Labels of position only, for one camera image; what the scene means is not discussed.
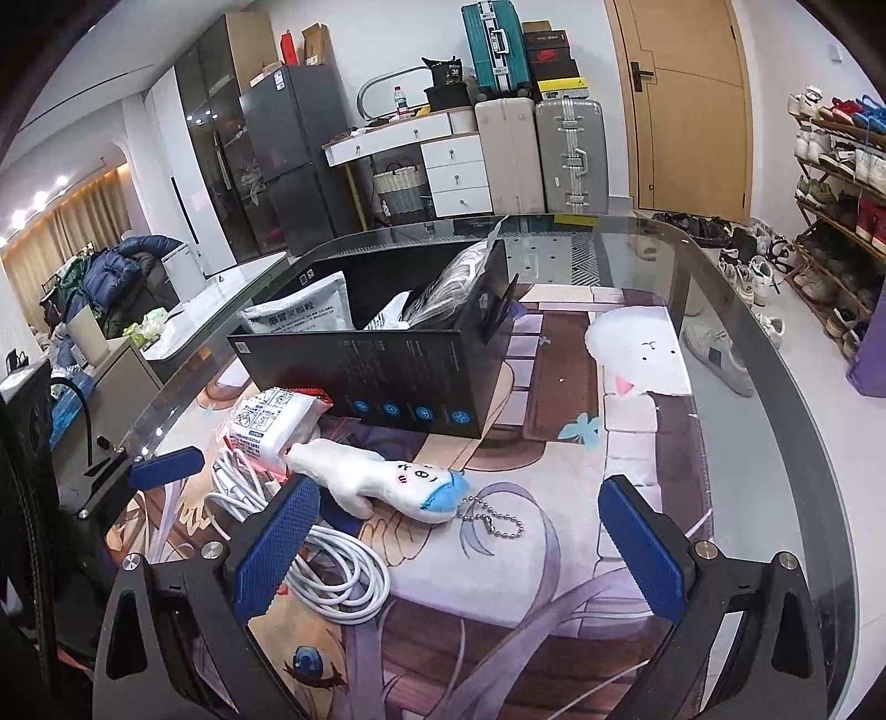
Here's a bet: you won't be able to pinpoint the green white medicine bag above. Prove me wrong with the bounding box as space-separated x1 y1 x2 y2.
240 271 353 335

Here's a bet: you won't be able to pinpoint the clear bag with white cable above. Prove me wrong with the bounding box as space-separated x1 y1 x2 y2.
399 216 508 328

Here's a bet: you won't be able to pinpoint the grey white medicine bag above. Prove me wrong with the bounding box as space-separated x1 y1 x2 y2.
363 291 410 332

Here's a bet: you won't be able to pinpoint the white red tissue pack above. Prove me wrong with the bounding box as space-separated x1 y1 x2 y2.
222 387 332 476

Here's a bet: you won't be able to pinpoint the blue puffer jacket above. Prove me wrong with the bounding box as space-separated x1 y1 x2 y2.
83 234 182 315

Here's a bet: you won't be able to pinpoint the white sneaker on floor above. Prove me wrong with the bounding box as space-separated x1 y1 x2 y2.
682 322 755 398

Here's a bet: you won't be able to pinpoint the black cardboard box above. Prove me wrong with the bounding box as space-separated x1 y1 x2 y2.
228 240 517 438

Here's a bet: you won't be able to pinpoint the purple bag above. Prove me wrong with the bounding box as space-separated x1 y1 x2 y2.
847 292 886 399

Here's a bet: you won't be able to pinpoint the wooden shoe rack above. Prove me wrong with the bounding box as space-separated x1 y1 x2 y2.
787 85 884 360

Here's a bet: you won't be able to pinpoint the white wicker basket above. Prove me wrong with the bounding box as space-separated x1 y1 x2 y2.
373 165 428 222

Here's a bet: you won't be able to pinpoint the dark grey refrigerator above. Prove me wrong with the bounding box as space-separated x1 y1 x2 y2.
240 64 362 256

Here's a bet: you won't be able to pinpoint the dark glass cabinet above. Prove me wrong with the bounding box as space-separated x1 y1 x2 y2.
174 12 279 263

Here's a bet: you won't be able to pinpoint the white drawer desk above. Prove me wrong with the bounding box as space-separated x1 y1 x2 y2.
324 106 493 218

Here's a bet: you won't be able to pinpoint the plastic water bottle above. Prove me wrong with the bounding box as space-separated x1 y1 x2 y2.
394 85 411 119

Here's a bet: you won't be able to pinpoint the silver suitcase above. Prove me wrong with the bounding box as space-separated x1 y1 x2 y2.
536 97 610 216

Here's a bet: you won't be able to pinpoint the wooden door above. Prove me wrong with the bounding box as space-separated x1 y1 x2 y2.
605 0 753 220

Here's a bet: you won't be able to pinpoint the black bag on desk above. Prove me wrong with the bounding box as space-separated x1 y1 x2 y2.
422 55 473 112

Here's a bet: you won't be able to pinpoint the beige suitcase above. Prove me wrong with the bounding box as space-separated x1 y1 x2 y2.
475 97 545 214

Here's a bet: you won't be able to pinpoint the stacked shoe boxes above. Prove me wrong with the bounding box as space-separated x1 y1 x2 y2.
523 21 589 100

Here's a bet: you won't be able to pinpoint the teal suitcase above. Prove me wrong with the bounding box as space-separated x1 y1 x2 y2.
461 0 532 102

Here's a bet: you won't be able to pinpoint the white coiled cable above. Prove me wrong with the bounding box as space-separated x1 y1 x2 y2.
203 451 394 628

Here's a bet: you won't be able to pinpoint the white plush keychain toy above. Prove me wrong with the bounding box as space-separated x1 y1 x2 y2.
285 438 470 525

